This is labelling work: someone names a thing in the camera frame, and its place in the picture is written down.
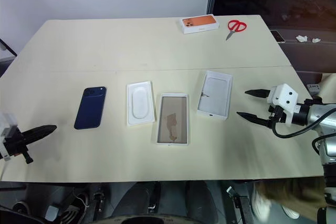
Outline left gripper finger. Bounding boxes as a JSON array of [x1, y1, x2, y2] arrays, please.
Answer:
[[24, 132, 51, 146], [23, 124, 58, 139]]

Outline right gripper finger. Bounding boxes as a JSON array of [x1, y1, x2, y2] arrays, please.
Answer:
[[236, 112, 271, 128], [244, 89, 271, 100]]

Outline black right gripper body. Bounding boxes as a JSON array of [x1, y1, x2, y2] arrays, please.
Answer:
[[267, 104, 289, 129]]

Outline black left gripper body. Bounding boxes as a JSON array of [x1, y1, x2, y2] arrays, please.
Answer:
[[2, 126, 35, 165]]

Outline dark blue smartphone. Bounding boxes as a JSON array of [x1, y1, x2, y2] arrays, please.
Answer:
[[73, 86, 108, 131]]

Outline white box base brown inside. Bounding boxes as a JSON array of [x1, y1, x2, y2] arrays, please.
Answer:
[[156, 92, 191, 147]]

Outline orange phone picture box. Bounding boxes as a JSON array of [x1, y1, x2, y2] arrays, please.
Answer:
[[179, 14, 220, 35]]

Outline white power strip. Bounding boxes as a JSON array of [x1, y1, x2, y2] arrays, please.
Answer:
[[306, 83, 321, 97]]

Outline white insert tray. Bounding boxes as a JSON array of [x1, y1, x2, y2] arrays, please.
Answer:
[[126, 80, 156, 127]]

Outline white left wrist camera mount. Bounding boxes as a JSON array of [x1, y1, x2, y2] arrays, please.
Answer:
[[0, 112, 18, 162]]

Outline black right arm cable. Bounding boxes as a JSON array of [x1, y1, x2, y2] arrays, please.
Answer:
[[272, 115, 336, 139]]

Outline red handled scissors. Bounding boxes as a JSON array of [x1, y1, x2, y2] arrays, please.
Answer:
[[225, 19, 248, 42]]

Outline black chair frame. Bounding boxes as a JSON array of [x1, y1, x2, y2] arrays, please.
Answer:
[[0, 37, 18, 60]]

